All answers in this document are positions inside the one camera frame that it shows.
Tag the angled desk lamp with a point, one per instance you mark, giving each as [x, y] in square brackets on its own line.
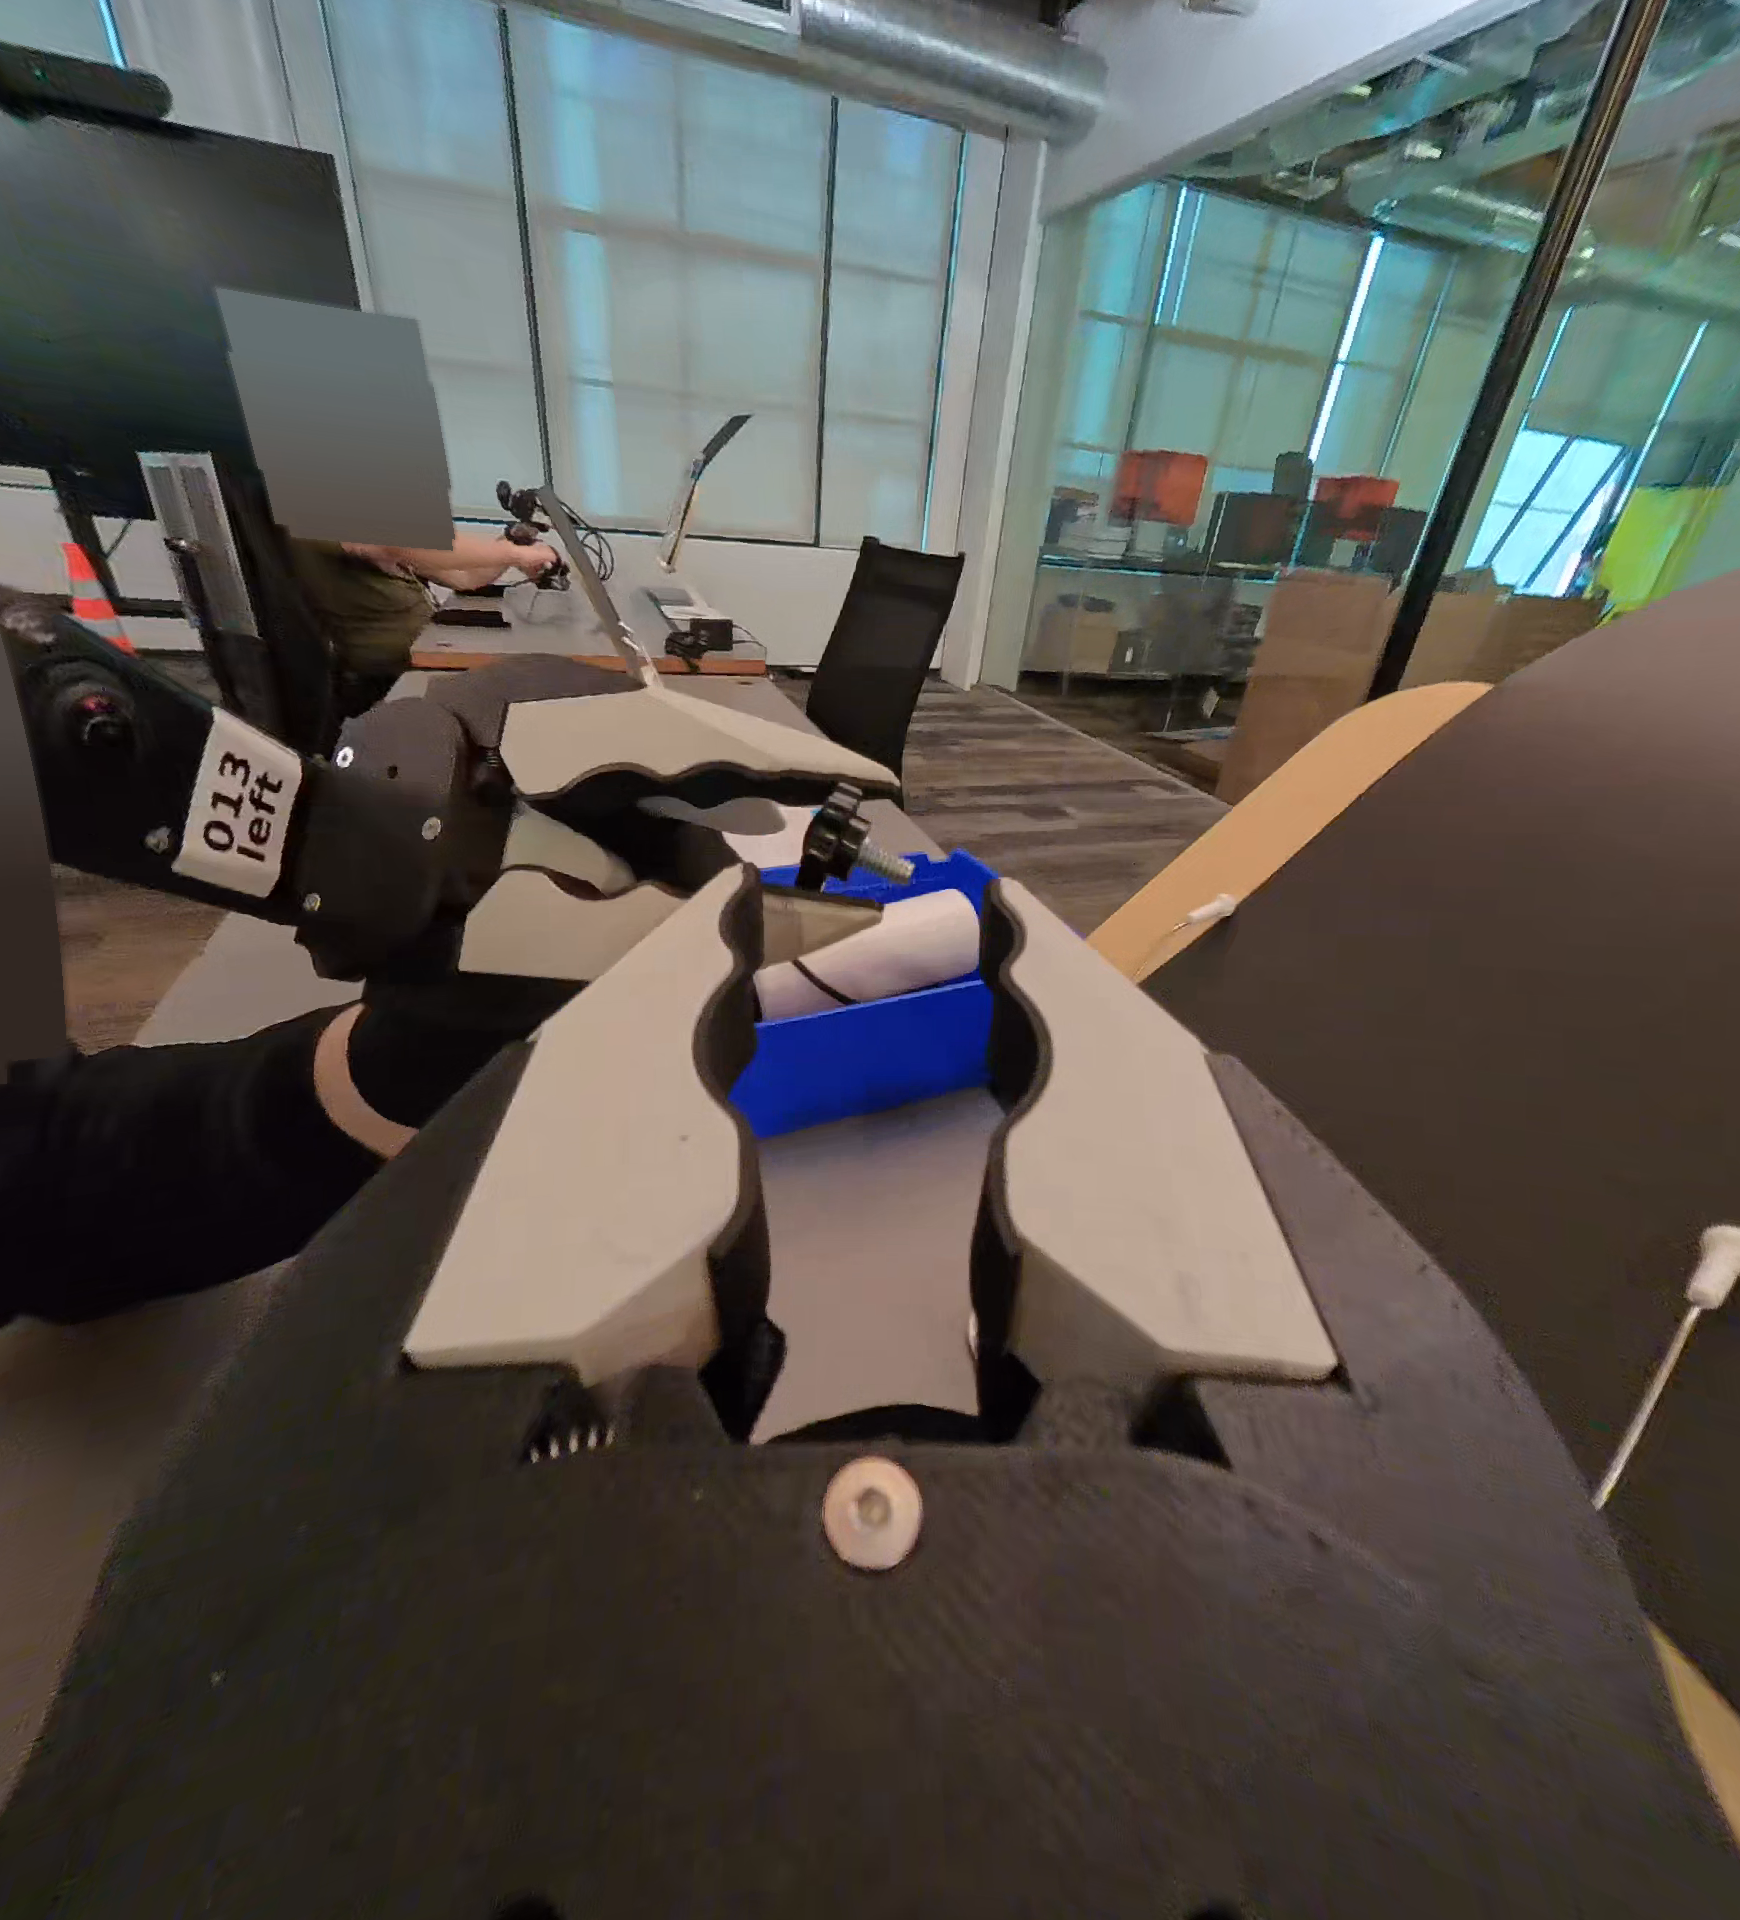
[720, 447]

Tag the spiral metal duct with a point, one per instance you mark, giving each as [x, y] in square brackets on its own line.
[959, 61]

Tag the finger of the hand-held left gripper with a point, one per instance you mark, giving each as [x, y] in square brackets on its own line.
[614, 734]
[539, 932]

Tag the black star knob screw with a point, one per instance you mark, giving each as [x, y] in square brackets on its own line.
[827, 832]

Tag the person's left forearm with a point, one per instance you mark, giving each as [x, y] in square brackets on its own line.
[106, 1185]

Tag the black office chair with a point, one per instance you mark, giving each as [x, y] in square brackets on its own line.
[884, 644]

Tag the thin grey panel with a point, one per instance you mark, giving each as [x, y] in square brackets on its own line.
[593, 585]

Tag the person's left hand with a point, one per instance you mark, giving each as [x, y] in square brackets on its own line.
[436, 1050]

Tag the yellow green board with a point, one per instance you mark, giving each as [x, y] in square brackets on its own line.
[1659, 546]

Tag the small black device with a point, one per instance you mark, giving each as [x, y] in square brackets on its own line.
[702, 635]

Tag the black camera bar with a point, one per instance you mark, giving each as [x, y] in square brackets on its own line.
[30, 76]

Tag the blue plastic bin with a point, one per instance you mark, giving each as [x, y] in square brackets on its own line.
[870, 1066]

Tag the black wall screen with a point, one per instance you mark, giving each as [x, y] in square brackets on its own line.
[92, 299]

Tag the orange traffic cone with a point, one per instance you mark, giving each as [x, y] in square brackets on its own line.
[94, 609]

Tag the metal screen stand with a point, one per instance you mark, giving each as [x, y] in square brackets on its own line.
[189, 540]

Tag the cardboard box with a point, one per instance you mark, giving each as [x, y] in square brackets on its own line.
[1306, 675]

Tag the white paper roll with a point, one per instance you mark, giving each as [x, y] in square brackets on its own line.
[916, 943]

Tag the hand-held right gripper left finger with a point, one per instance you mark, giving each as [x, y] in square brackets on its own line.
[585, 1185]

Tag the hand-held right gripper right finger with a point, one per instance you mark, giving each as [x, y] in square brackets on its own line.
[1156, 1200]

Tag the dark divider panel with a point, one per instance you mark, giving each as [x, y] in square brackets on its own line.
[1485, 899]

